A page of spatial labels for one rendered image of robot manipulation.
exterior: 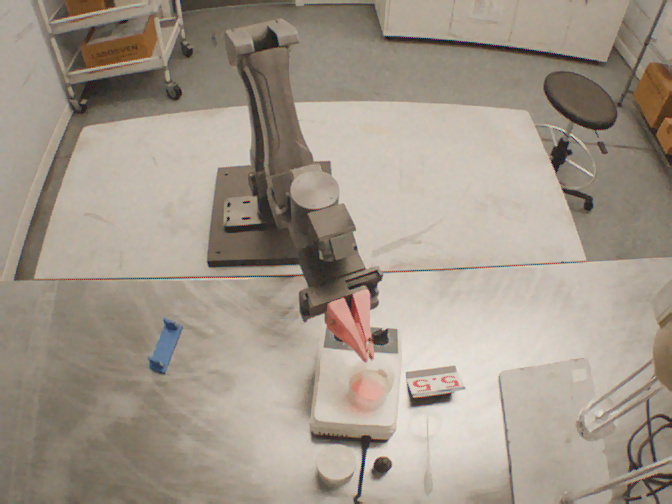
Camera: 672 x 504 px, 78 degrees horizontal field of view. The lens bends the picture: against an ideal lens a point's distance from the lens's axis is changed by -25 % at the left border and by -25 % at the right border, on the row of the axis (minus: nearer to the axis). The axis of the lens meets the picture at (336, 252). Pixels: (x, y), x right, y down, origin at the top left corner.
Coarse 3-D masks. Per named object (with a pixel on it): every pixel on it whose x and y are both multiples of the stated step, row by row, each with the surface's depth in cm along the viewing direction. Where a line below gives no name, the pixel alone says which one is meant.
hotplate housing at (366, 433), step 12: (324, 324) 89; (324, 336) 85; (324, 348) 82; (312, 408) 77; (312, 420) 75; (396, 420) 76; (324, 432) 78; (336, 432) 77; (348, 432) 76; (360, 432) 76; (372, 432) 75; (384, 432) 75
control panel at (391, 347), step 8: (376, 328) 88; (392, 328) 88; (328, 336) 85; (392, 336) 86; (328, 344) 83; (336, 344) 83; (344, 344) 83; (392, 344) 84; (376, 352) 82; (384, 352) 82; (392, 352) 82
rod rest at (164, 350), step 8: (168, 320) 88; (168, 328) 89; (176, 328) 89; (160, 336) 88; (168, 336) 88; (176, 336) 88; (160, 344) 87; (168, 344) 87; (176, 344) 88; (160, 352) 86; (168, 352) 86; (152, 360) 83; (160, 360) 83; (168, 360) 86; (152, 368) 85; (160, 368) 85
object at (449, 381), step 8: (440, 376) 86; (448, 376) 85; (456, 376) 85; (416, 384) 84; (424, 384) 84; (432, 384) 83; (440, 384) 83; (448, 384) 83; (456, 384) 82; (416, 392) 81
